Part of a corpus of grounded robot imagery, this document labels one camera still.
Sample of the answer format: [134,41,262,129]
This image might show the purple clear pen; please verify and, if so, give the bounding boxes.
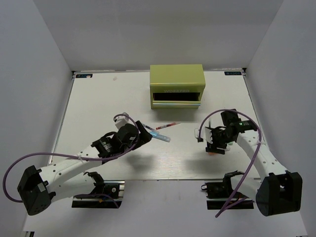
[141,123,156,132]

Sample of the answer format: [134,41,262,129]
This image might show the right blue corner label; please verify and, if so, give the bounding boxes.
[224,71,242,76]

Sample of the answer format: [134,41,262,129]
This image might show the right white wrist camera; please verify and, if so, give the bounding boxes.
[195,126,213,144]

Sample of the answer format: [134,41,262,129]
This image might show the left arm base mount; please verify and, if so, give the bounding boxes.
[72,181,125,209]

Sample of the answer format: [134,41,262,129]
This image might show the red gel pen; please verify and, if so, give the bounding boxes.
[156,122,181,130]

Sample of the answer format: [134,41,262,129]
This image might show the blue highlighter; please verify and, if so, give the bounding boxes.
[150,131,171,142]

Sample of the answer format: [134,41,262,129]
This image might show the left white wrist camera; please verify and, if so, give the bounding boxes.
[113,112,129,129]

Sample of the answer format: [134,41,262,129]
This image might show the blue corner label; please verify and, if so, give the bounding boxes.
[224,71,242,76]
[76,74,93,78]

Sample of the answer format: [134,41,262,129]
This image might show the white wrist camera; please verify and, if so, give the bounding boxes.
[113,112,129,129]
[195,126,213,144]

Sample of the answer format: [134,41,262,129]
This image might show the green metal drawer chest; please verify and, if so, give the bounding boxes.
[150,64,206,109]

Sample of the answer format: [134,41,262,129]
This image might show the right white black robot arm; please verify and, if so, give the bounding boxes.
[196,109,303,217]

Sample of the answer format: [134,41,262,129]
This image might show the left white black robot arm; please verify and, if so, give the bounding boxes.
[17,121,152,216]

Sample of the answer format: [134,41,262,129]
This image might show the left blue corner label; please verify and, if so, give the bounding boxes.
[76,74,93,78]

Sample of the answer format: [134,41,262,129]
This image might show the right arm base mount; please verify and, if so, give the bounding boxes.
[201,171,254,210]

